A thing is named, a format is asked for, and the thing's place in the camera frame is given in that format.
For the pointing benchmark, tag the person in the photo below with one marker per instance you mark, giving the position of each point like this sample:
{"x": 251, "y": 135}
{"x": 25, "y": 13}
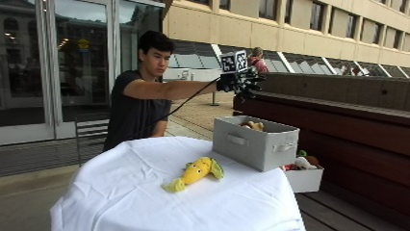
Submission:
{"x": 138, "y": 96}
{"x": 257, "y": 61}

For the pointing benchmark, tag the white marker cube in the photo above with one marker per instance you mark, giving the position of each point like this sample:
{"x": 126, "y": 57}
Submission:
{"x": 233, "y": 61}

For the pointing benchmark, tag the tan soft toy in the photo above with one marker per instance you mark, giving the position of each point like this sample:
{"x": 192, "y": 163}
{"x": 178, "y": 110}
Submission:
{"x": 253, "y": 125}

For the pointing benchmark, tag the grey fabric storage box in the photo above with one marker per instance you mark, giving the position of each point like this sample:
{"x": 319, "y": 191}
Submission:
{"x": 255, "y": 142}

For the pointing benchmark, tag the dark wooden bench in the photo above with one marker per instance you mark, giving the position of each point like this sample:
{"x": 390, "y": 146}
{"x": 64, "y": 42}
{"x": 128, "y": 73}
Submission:
{"x": 341, "y": 134}

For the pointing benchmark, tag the pile of soft toys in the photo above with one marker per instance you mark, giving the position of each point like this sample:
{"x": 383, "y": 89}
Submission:
{"x": 303, "y": 161}

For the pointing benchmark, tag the yellow corn soft toy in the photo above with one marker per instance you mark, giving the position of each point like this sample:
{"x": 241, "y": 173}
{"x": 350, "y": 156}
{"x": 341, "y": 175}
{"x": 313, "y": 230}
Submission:
{"x": 196, "y": 173}

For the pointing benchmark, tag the white storage box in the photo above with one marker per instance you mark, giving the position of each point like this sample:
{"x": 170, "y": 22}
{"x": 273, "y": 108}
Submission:
{"x": 303, "y": 179}

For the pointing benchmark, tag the white tablecloth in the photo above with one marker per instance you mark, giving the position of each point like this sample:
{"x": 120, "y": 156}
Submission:
{"x": 170, "y": 192}

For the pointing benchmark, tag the metal chair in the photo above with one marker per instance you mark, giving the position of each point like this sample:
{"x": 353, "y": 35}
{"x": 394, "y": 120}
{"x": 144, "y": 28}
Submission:
{"x": 89, "y": 134}

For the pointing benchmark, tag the metal post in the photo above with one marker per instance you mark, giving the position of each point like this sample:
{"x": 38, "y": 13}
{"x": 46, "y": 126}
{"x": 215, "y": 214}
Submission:
{"x": 213, "y": 97}

